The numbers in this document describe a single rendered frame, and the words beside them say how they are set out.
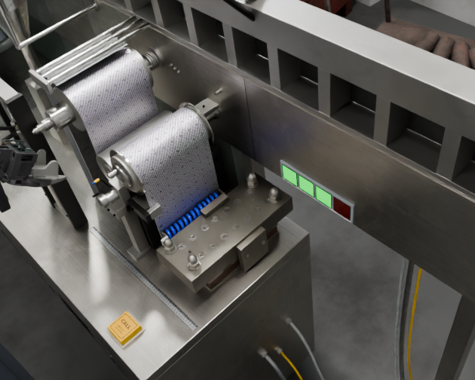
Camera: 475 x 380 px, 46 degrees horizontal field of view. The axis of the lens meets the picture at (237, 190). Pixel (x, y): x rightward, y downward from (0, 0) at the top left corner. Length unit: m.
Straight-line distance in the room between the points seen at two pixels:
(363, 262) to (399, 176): 1.58
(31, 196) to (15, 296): 1.04
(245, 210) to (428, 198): 0.63
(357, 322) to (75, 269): 1.32
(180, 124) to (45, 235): 0.68
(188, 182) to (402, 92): 0.75
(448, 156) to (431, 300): 1.64
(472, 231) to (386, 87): 0.34
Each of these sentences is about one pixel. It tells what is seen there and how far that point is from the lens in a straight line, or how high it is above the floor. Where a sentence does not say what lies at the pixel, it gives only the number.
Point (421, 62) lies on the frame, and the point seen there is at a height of 1.65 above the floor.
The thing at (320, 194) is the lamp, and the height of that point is 1.19.
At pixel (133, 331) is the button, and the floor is 0.92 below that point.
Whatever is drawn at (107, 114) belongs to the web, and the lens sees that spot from 1.65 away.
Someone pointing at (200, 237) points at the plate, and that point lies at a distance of 1.62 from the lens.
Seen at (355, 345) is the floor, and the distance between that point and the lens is 2.56.
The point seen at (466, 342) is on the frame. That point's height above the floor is 0.68.
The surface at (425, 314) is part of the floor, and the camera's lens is 2.67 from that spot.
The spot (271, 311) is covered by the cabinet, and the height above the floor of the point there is 0.67.
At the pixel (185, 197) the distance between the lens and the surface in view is 1.64.
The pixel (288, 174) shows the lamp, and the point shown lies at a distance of 1.53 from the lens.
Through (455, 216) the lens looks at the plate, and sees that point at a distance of 1.21.
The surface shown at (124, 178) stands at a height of 1.26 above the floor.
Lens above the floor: 2.29
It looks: 47 degrees down
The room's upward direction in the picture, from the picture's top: 11 degrees counter-clockwise
